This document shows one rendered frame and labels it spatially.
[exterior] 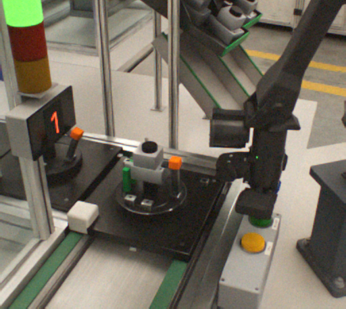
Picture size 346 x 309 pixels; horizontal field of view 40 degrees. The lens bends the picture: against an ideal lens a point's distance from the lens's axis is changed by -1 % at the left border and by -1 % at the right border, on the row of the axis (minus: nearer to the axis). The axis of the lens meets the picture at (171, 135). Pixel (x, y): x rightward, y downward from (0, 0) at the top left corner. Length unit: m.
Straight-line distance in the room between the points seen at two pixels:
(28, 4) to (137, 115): 0.86
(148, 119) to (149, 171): 0.58
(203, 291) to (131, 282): 0.14
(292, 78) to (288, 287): 0.41
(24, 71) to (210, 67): 0.60
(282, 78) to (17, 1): 0.40
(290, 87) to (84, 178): 0.49
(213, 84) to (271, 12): 3.88
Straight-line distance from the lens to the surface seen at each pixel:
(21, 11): 0.68
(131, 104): 1.55
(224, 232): 0.91
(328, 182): 0.89
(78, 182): 1.02
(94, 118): 1.48
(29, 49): 0.70
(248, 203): 0.81
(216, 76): 1.21
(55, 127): 0.76
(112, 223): 0.91
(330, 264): 0.96
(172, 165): 0.88
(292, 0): 4.95
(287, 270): 1.00
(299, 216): 1.13
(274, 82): 0.75
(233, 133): 0.80
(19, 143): 0.73
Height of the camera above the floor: 1.56
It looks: 31 degrees down
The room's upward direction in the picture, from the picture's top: straight up
